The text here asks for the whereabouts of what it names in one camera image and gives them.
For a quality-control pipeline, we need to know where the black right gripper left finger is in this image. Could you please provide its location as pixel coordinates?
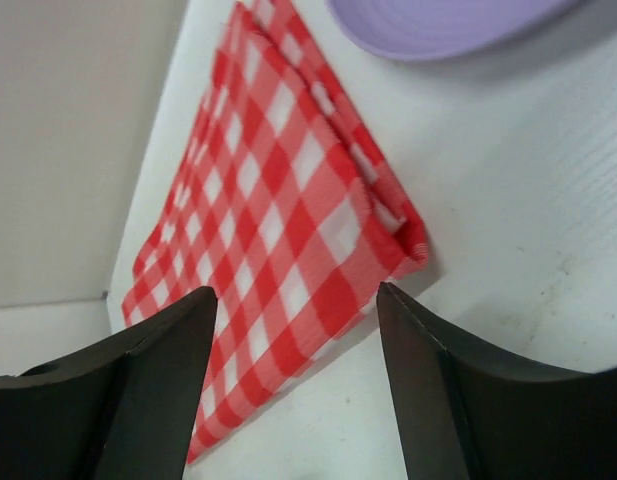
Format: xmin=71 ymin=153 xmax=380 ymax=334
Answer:
xmin=0 ymin=287 xmax=218 ymax=479

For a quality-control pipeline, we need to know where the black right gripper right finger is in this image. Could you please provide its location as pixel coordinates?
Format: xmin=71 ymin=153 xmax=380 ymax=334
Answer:
xmin=377 ymin=283 xmax=617 ymax=479

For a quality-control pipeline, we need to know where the red white checkered cloth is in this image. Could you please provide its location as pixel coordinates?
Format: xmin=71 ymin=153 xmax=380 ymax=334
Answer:
xmin=121 ymin=1 xmax=428 ymax=462

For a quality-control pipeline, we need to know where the lilac plastic plate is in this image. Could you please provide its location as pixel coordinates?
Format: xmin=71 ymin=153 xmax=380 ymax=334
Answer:
xmin=327 ymin=0 xmax=577 ymax=62

